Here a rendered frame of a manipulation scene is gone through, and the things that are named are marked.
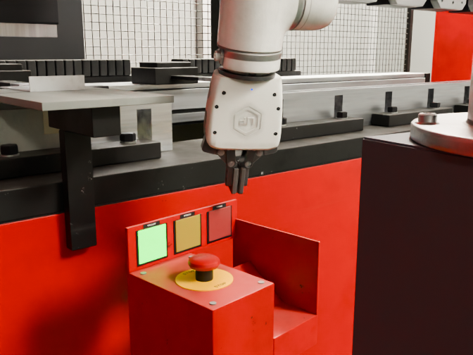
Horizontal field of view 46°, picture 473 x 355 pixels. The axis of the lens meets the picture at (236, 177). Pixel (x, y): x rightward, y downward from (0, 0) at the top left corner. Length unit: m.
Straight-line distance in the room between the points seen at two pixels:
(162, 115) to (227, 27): 0.38
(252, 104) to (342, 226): 0.59
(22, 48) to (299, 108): 0.69
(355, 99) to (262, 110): 0.71
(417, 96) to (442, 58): 1.24
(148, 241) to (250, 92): 0.23
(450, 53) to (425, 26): 2.30
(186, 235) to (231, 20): 0.30
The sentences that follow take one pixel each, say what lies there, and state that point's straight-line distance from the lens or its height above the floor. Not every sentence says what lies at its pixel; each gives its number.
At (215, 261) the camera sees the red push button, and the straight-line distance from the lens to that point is 0.69.
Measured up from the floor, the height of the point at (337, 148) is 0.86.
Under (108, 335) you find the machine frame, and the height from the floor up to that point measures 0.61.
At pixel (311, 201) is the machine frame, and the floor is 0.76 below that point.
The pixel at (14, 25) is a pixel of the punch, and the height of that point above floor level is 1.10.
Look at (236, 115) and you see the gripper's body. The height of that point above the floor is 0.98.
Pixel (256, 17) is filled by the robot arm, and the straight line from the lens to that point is 0.70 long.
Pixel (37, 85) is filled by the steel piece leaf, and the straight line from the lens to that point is 0.88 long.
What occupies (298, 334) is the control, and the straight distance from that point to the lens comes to 0.78.
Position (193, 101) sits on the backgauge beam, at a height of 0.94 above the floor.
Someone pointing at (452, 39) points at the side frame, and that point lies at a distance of 2.86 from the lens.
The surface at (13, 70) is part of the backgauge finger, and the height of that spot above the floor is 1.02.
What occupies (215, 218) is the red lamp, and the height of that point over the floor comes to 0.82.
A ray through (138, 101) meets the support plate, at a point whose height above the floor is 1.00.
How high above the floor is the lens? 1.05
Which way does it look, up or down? 12 degrees down
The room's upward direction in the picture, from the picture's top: straight up
